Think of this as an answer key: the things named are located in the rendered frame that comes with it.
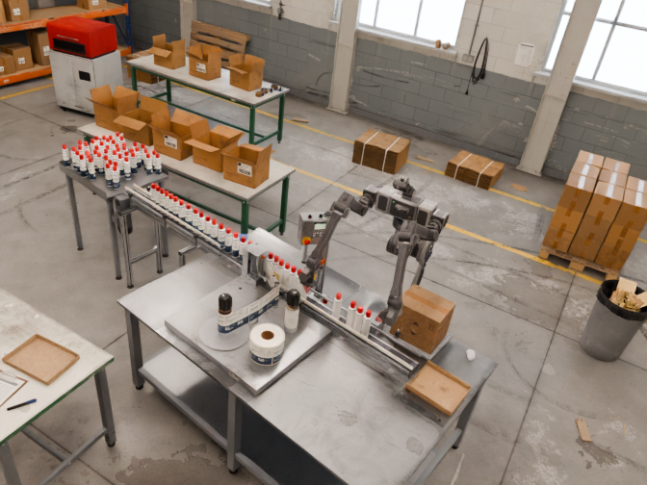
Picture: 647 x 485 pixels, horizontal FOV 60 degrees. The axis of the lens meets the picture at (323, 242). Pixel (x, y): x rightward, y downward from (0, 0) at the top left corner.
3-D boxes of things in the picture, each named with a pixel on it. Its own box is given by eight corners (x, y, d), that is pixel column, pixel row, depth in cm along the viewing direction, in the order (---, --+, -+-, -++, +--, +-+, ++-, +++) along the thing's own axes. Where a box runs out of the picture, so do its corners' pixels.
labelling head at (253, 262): (241, 278, 384) (242, 247, 370) (254, 270, 393) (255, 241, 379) (255, 288, 377) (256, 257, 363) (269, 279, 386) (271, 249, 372)
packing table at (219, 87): (130, 114, 814) (125, 61, 770) (168, 101, 873) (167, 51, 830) (251, 161, 732) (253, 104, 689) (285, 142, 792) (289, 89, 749)
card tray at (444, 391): (404, 387, 325) (405, 382, 323) (427, 364, 343) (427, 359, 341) (450, 417, 311) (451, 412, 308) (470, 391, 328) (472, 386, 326)
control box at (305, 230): (297, 237, 361) (298, 212, 351) (322, 236, 366) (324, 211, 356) (300, 245, 353) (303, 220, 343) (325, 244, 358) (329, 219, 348)
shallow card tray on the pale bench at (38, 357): (2, 362, 312) (1, 358, 310) (37, 337, 331) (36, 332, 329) (48, 386, 302) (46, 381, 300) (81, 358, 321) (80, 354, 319)
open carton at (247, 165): (215, 182, 514) (215, 144, 493) (244, 163, 553) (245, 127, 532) (250, 194, 502) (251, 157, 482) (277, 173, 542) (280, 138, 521)
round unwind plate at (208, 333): (188, 333, 336) (188, 331, 335) (225, 309, 357) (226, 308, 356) (222, 359, 321) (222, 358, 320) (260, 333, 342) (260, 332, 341)
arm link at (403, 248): (417, 235, 321) (400, 233, 326) (413, 234, 316) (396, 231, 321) (403, 309, 320) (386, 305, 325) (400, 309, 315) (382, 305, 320)
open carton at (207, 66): (181, 75, 746) (180, 47, 726) (203, 69, 777) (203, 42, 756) (203, 83, 731) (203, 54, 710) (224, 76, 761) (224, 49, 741)
